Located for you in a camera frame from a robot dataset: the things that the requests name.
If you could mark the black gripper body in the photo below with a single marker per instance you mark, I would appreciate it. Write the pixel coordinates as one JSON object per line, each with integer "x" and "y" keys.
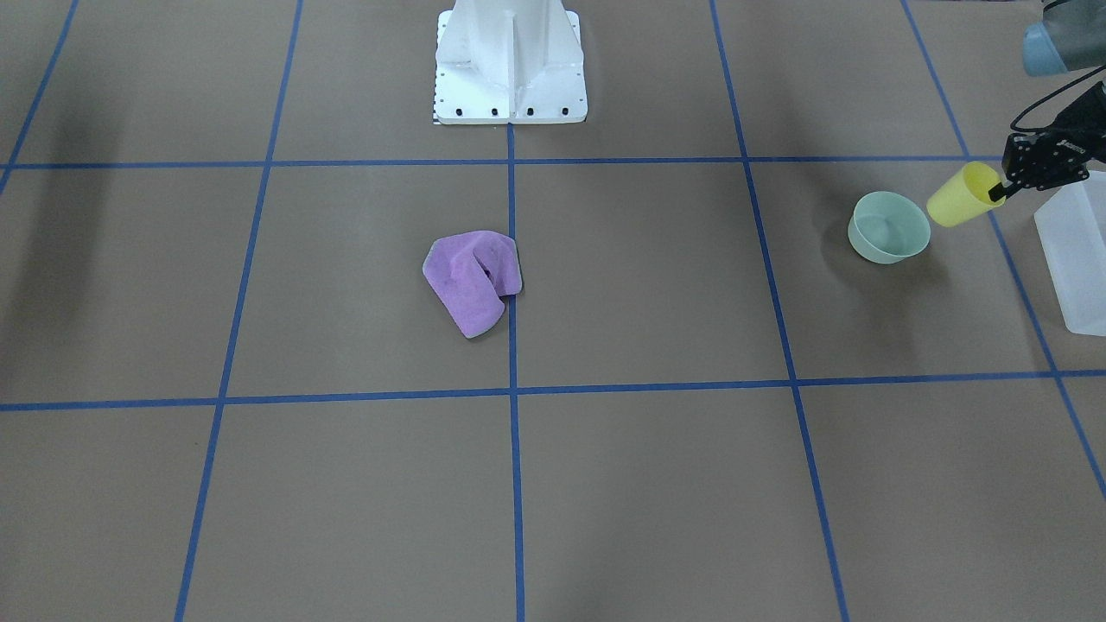
{"x": 1056, "y": 155}

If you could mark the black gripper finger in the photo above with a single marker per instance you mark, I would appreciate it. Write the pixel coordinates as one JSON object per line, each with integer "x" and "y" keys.
{"x": 999, "y": 193}

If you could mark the yellow plastic cup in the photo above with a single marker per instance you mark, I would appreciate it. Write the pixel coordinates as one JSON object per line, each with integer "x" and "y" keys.
{"x": 964, "y": 196}

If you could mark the mint green bowl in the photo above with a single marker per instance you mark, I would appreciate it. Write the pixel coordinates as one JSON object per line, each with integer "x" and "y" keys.
{"x": 886, "y": 228}

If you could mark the purple cloth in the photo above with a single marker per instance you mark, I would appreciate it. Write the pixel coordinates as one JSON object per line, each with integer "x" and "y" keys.
{"x": 472, "y": 273}

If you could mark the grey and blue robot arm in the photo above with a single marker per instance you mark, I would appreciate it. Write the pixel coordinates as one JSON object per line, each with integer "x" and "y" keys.
{"x": 1069, "y": 36}

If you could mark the translucent white storage box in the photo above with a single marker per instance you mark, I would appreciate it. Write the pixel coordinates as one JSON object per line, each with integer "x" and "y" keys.
{"x": 1071, "y": 226}

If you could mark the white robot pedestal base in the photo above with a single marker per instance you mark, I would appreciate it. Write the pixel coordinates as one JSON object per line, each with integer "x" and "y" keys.
{"x": 509, "y": 62}

